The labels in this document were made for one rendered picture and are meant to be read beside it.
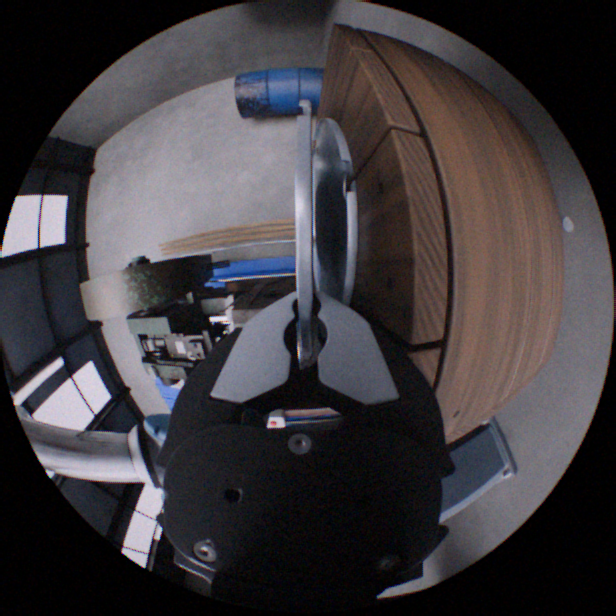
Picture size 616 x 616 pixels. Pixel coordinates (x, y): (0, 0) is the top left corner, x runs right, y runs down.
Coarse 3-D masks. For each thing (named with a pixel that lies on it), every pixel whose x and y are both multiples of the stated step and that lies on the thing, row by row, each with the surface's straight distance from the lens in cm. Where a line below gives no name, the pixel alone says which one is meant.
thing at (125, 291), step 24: (144, 264) 87; (168, 264) 90; (192, 264) 102; (96, 288) 97; (120, 288) 89; (144, 288) 87; (168, 288) 90; (192, 288) 100; (96, 312) 101; (120, 312) 91
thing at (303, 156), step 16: (304, 112) 24; (304, 128) 11; (304, 144) 10; (304, 160) 10; (304, 176) 9; (304, 192) 9; (304, 208) 9; (304, 224) 9; (304, 240) 9; (304, 256) 9; (304, 272) 9; (304, 288) 9; (304, 304) 10; (304, 320) 11; (304, 336) 12; (304, 352) 15
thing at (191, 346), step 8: (200, 328) 110; (192, 336) 104; (200, 336) 101; (168, 344) 117; (176, 344) 113; (184, 344) 109; (192, 344) 102; (200, 344) 100; (176, 352) 116; (184, 352) 112; (192, 352) 105; (200, 352) 102; (208, 352) 105
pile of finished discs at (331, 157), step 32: (320, 128) 29; (320, 160) 29; (320, 192) 25; (352, 192) 13; (320, 224) 26; (352, 224) 13; (320, 256) 27; (352, 256) 13; (320, 288) 34; (352, 288) 14
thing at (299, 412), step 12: (300, 372) 109; (312, 372) 107; (300, 384) 101; (312, 384) 99; (300, 396) 95; (312, 396) 94; (288, 408) 88; (300, 408) 88; (312, 408) 87; (324, 408) 88
